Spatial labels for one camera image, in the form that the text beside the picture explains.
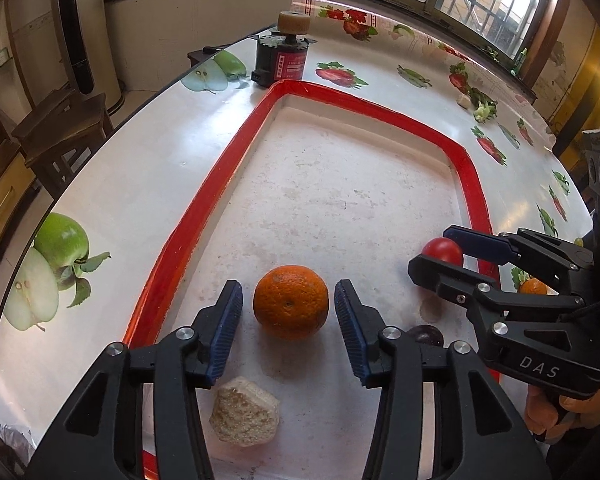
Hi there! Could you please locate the yellow wooden cabinet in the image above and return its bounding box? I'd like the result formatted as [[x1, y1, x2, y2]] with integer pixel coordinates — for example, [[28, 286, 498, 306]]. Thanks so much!
[[0, 140, 36, 261]]

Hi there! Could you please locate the red rimmed white tray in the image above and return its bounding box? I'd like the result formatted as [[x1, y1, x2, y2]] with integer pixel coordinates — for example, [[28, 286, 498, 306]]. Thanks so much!
[[125, 79, 501, 480]]

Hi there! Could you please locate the dark purple plum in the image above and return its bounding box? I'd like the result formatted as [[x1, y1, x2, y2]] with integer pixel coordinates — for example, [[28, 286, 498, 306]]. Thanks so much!
[[407, 325, 445, 348]]

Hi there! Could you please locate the fruit print tablecloth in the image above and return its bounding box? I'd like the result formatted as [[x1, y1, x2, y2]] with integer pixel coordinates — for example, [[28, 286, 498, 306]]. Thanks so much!
[[0, 0, 596, 480]]

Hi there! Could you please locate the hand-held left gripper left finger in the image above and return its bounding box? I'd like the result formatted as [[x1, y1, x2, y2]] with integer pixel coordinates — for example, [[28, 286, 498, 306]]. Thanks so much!
[[27, 280, 244, 480]]

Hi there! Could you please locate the red black jar with cork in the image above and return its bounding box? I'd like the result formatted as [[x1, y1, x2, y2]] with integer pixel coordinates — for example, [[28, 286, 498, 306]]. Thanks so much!
[[250, 10, 317, 88]]

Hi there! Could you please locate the red tomato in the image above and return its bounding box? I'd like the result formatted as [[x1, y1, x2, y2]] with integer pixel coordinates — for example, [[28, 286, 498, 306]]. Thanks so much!
[[421, 238, 464, 268]]

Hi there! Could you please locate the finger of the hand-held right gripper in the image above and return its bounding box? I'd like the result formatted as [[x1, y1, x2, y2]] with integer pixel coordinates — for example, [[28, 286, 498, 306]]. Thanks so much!
[[408, 255, 586, 341], [443, 226, 595, 291]]

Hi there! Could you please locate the dark wooden stool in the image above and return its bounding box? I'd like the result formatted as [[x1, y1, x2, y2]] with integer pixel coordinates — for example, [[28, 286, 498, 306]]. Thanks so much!
[[11, 91, 116, 201]]

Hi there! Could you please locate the person's right hand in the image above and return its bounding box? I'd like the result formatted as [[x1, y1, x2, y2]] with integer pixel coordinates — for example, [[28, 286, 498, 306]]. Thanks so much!
[[525, 385, 600, 443]]

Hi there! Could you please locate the green leafy vegetable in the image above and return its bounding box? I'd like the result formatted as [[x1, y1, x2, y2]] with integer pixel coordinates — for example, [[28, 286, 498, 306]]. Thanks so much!
[[467, 87, 498, 123]]

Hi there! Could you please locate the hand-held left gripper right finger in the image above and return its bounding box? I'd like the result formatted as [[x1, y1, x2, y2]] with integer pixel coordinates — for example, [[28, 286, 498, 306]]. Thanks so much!
[[334, 280, 551, 480]]

